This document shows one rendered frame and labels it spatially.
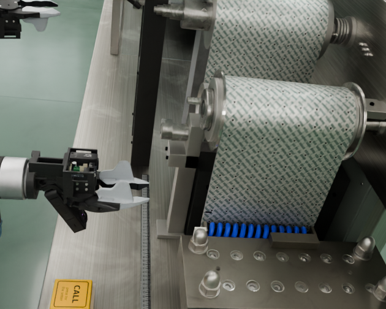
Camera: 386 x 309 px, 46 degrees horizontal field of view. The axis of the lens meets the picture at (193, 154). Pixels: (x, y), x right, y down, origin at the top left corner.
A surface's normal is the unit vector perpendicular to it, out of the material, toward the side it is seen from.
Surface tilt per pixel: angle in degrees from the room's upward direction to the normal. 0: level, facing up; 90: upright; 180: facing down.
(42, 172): 90
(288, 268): 0
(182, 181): 90
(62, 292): 0
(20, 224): 0
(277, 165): 90
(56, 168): 90
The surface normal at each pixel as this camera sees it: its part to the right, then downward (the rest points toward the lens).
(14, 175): 0.18, -0.17
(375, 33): -0.99, -0.07
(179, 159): 0.09, 0.59
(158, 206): 0.15, -0.80
